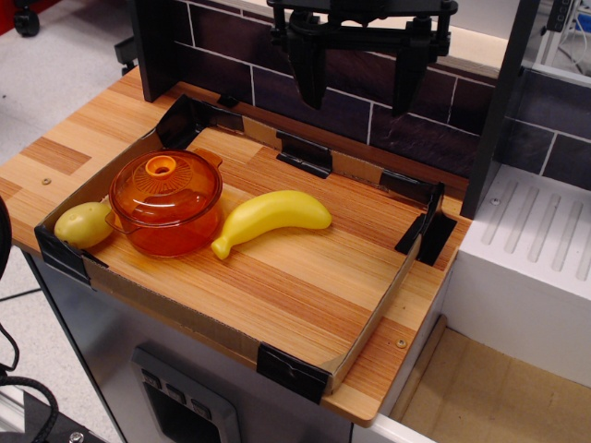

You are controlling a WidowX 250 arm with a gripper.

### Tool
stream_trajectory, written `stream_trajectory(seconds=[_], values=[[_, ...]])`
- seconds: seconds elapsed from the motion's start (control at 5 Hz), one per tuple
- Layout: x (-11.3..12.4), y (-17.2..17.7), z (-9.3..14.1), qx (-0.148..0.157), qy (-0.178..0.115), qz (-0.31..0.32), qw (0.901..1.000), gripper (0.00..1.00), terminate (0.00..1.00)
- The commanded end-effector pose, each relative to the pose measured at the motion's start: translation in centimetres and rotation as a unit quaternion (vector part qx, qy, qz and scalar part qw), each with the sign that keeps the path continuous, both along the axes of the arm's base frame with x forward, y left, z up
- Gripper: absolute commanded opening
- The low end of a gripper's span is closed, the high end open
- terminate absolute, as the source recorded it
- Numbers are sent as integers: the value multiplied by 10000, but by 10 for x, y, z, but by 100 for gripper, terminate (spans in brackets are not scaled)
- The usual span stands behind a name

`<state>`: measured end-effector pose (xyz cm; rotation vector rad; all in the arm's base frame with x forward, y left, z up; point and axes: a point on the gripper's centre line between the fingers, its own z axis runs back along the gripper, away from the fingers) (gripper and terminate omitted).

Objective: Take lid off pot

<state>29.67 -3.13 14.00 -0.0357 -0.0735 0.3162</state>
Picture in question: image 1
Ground yellow plastic banana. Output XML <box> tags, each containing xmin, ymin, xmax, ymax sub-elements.
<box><xmin>211</xmin><ymin>190</ymin><xmax>332</xmax><ymax>259</ymax></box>

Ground white toy sink drainboard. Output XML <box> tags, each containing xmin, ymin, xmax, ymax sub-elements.
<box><xmin>442</xmin><ymin>166</ymin><xmax>590</xmax><ymax>386</ymax></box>

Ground black cable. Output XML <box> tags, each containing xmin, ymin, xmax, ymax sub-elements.
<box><xmin>0</xmin><ymin>196</ymin><xmax>61</xmax><ymax>443</ymax></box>

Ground orange transparent pot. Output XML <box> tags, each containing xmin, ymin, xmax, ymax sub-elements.
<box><xmin>110</xmin><ymin>149</ymin><xmax>223</xmax><ymax>257</ymax></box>

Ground black caster wheel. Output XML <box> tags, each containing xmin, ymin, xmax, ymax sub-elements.
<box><xmin>13</xmin><ymin>0</ymin><xmax>40</xmax><ymax>38</ymax></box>

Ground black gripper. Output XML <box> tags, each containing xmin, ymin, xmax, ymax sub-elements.
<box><xmin>267</xmin><ymin>1</ymin><xmax>459</xmax><ymax>116</ymax></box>

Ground orange transparent pot lid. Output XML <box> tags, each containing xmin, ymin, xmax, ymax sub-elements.
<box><xmin>107</xmin><ymin>150</ymin><xmax>223</xmax><ymax>233</ymax></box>

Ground yellow plastic potato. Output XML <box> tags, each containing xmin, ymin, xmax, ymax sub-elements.
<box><xmin>54</xmin><ymin>202</ymin><xmax>113</xmax><ymax>249</ymax></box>

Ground cardboard fence with black tape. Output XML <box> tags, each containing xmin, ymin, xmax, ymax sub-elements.
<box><xmin>35</xmin><ymin>96</ymin><xmax>469</xmax><ymax>422</ymax></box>

